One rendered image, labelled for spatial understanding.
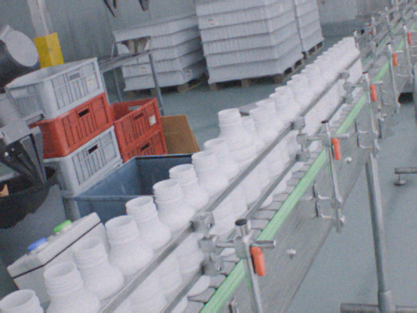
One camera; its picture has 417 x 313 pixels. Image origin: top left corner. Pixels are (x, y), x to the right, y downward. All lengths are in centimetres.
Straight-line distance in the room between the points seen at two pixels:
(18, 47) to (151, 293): 38
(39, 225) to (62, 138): 53
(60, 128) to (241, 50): 457
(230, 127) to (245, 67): 658
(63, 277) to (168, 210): 23
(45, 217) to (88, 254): 236
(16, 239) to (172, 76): 544
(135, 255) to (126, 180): 106
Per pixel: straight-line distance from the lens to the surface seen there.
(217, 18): 756
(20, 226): 300
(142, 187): 182
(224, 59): 763
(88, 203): 155
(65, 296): 62
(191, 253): 81
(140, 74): 840
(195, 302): 83
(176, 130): 438
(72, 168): 328
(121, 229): 70
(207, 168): 88
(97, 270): 67
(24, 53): 84
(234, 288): 87
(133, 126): 403
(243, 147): 98
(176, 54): 804
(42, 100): 321
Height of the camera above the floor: 142
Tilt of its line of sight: 16 degrees down
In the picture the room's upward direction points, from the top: 12 degrees counter-clockwise
